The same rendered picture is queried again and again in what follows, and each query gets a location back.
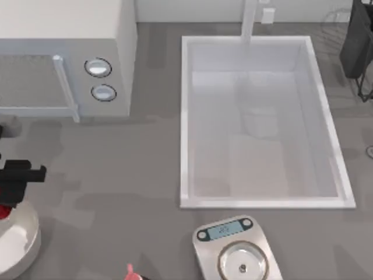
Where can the white sink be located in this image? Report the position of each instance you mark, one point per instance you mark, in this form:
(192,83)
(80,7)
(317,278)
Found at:
(262,146)

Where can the pale microwave oven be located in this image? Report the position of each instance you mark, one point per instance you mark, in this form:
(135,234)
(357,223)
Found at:
(122,73)

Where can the small round microwave knob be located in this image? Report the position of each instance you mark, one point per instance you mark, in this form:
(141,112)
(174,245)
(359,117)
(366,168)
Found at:
(103,93)

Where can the silver kitchen scale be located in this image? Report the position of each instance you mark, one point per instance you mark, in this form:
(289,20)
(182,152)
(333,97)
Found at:
(209,251)

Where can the large round microwave knob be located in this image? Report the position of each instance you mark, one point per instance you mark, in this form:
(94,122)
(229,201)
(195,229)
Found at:
(98,67)

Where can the pink spray bottle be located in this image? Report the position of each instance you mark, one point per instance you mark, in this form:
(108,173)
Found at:
(131,272)

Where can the microwave oven door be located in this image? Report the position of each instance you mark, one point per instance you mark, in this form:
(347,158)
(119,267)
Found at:
(26,81)

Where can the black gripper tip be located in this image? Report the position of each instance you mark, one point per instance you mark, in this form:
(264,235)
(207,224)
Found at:
(17,178)

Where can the black stand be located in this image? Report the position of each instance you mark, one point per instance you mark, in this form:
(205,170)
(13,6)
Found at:
(357,43)

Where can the small red object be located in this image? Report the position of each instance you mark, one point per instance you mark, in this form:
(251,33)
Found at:
(4,212)

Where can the white wall socket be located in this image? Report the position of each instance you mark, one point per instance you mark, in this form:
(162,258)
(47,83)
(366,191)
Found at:
(268,15)

